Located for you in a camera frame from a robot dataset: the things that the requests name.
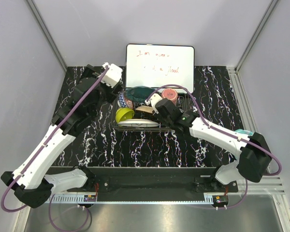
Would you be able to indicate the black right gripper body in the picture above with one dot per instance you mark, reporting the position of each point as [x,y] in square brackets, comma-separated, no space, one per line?
[165,120]

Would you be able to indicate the red patterned bowl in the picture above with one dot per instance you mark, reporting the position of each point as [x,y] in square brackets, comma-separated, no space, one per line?
[123,102]

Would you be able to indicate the orange floral plate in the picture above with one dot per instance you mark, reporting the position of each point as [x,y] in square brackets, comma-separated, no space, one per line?
[146,109]

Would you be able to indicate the yellow-green bowl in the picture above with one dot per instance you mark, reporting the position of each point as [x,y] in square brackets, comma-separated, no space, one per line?
[123,114]

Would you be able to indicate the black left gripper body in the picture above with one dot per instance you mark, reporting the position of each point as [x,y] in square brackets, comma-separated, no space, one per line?
[108,94]

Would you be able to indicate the white dry-erase board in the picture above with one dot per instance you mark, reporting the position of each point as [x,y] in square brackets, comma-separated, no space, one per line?
[158,65]

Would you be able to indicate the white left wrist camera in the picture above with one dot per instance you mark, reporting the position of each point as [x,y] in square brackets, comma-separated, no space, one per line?
[113,74]

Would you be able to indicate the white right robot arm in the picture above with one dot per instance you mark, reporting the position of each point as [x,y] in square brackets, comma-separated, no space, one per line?
[250,151]

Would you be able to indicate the white watermelon plate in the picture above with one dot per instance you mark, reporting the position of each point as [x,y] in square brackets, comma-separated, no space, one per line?
[141,123]

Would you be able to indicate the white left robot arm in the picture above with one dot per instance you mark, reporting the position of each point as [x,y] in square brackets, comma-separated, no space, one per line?
[30,182]

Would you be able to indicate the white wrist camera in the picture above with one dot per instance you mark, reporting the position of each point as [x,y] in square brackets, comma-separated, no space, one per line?
[153,100]
[113,74]

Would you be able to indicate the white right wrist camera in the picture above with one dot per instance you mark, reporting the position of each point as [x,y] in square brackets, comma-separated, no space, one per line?
[153,100]

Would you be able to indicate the teal scalloped plate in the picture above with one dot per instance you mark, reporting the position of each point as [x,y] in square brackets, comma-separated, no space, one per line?
[138,94]

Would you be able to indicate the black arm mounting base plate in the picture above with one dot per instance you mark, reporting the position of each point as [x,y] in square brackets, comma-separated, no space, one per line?
[156,185]

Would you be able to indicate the pink mug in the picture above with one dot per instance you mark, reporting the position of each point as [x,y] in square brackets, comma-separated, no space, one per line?
[170,94]

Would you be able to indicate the teal cat-ear headphones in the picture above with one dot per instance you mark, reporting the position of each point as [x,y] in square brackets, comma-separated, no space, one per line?
[242,131]

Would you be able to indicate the black wire dish rack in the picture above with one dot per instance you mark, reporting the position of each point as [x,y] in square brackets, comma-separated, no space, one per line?
[138,115]

